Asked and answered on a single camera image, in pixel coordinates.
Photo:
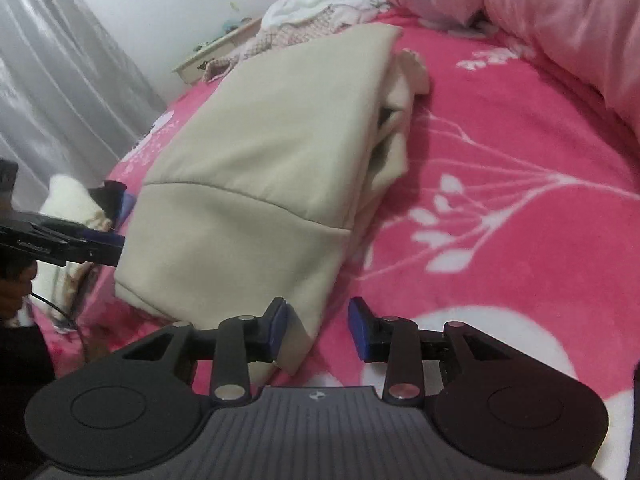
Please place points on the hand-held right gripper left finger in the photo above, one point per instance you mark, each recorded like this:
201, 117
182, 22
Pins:
278, 330

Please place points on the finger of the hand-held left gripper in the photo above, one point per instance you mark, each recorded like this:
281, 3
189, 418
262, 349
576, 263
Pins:
119, 201
100, 247

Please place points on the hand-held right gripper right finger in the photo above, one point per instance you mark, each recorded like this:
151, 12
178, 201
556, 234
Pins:
360, 330

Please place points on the beige zip jacket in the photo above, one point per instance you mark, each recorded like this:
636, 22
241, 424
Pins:
250, 150

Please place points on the person's left hand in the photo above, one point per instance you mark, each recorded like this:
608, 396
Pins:
15, 295

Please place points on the white fluffy cloth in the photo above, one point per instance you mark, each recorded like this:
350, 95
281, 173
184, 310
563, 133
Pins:
65, 195

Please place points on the grey sheer curtain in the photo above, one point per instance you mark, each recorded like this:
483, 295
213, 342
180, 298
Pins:
60, 85

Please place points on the person's dark clothing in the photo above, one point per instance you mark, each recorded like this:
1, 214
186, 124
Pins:
20, 375

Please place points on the cream nightstand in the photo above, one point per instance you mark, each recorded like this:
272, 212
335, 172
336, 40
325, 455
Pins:
200, 62

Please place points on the pink floral bed blanket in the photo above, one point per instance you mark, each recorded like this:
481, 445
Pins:
500, 240

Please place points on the white garment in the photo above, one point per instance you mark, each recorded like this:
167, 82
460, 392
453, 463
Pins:
300, 5

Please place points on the pink and white quilt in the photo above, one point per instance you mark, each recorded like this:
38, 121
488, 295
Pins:
550, 20

